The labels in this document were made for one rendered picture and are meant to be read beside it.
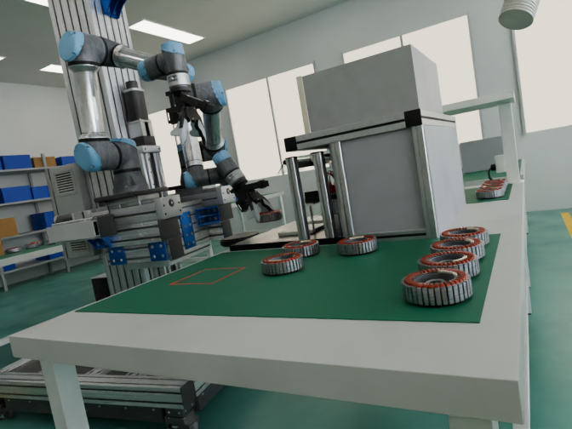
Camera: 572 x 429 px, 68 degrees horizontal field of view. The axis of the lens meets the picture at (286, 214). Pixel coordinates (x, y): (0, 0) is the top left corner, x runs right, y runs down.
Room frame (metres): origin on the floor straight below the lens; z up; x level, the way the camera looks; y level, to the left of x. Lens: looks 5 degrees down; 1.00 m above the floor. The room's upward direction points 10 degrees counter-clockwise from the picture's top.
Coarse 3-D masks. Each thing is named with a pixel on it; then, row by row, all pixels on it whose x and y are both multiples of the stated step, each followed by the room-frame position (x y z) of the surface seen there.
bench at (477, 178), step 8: (520, 160) 4.02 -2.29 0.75; (520, 168) 3.12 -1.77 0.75; (464, 176) 3.23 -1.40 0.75; (472, 176) 3.09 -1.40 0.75; (480, 176) 2.98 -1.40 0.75; (488, 176) 2.87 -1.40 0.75; (496, 176) 2.76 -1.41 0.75; (504, 176) 2.69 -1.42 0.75; (520, 176) 2.63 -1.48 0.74; (464, 184) 2.79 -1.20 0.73; (472, 184) 2.77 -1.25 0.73; (480, 184) 2.74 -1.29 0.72; (528, 232) 4.16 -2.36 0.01; (528, 272) 2.67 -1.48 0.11; (528, 280) 2.67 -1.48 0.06
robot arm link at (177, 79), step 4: (168, 76) 1.48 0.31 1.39; (172, 76) 1.47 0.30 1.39; (176, 76) 1.46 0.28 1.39; (180, 76) 1.47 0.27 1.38; (184, 76) 1.48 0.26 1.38; (188, 76) 1.50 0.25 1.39; (168, 80) 1.48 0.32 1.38; (172, 80) 1.47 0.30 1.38; (176, 80) 1.46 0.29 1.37; (180, 80) 1.47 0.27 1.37; (184, 80) 1.47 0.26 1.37; (188, 80) 1.49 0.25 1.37; (172, 84) 1.47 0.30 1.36; (176, 84) 1.46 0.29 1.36; (180, 84) 1.47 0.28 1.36; (184, 84) 1.47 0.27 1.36; (188, 84) 1.49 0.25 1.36
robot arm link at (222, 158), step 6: (222, 150) 1.80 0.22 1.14; (216, 156) 1.78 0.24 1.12; (222, 156) 1.77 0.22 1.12; (228, 156) 1.78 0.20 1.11; (216, 162) 1.78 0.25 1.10; (222, 162) 1.77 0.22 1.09; (228, 162) 1.77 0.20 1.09; (234, 162) 1.79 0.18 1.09; (222, 168) 1.76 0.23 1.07; (228, 168) 1.76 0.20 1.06; (234, 168) 1.76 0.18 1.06; (222, 174) 1.78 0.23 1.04
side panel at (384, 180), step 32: (416, 128) 1.19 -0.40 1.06; (352, 160) 1.30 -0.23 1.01; (384, 160) 1.25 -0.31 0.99; (416, 160) 1.19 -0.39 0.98; (352, 192) 1.31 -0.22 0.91; (384, 192) 1.26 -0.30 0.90; (416, 192) 1.21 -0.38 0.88; (352, 224) 1.31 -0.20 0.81; (384, 224) 1.27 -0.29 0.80; (416, 224) 1.22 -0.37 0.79
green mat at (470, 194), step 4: (508, 184) 2.20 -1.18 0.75; (472, 188) 2.29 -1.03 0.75; (476, 188) 2.26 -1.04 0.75; (508, 188) 2.02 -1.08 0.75; (468, 192) 2.13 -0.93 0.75; (472, 192) 2.10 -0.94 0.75; (508, 192) 1.87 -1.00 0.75; (468, 196) 1.99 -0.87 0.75; (472, 196) 1.97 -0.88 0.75; (504, 196) 1.79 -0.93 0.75; (508, 196) 1.76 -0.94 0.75; (468, 200) 1.84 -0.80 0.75; (472, 200) 1.82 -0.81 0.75; (476, 200) 1.80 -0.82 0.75; (480, 200) 1.78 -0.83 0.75; (484, 200) 1.76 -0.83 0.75; (488, 200) 1.74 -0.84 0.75; (492, 200) 1.72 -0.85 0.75; (496, 200) 1.71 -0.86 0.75
